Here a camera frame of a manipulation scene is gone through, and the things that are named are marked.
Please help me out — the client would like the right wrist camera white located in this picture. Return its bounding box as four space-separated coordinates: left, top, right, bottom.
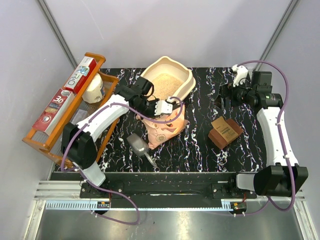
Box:
231 64 249 88

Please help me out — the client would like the white plastic bottle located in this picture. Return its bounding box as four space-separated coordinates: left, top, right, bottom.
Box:
82 73 105 104

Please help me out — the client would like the grey metal scoop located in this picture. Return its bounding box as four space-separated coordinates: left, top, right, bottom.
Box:
127 133 158 168

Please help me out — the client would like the red 3D toothpaste box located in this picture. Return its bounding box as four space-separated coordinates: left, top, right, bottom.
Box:
32 88 75 136

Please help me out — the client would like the purple cable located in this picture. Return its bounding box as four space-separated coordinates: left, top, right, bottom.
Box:
232 59 297 217
60 96 185 225

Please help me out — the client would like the cream plastic litter box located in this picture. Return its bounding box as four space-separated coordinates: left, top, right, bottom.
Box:
141 56 196 101

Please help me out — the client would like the red white RiO toothpaste box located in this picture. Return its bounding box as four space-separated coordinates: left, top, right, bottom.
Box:
64 56 97 94

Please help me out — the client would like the pink cat litter bag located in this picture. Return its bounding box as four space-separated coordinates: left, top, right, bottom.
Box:
135 105 188 150

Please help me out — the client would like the clear plastic box in rack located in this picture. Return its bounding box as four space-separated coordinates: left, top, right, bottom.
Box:
73 109 89 124

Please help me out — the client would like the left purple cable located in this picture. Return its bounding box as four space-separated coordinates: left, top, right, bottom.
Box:
60 96 185 225

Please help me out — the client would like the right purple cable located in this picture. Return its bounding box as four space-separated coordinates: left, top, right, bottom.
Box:
232 59 297 217

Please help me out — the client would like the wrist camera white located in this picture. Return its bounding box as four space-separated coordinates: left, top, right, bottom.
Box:
231 64 249 88
154 100 175 116

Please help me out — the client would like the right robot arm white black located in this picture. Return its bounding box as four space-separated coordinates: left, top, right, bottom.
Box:
218 65 309 198

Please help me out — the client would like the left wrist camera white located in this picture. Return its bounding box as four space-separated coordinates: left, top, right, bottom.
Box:
154 100 175 116

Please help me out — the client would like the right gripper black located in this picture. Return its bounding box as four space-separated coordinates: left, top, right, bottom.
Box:
212 78 255 111

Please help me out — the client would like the orange wooden shelf rack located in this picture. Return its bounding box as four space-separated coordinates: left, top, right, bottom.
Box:
22 52 119 166

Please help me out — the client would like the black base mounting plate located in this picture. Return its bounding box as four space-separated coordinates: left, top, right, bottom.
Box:
79 172 258 201

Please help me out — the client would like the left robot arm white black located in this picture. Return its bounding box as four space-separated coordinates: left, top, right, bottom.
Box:
61 81 166 198

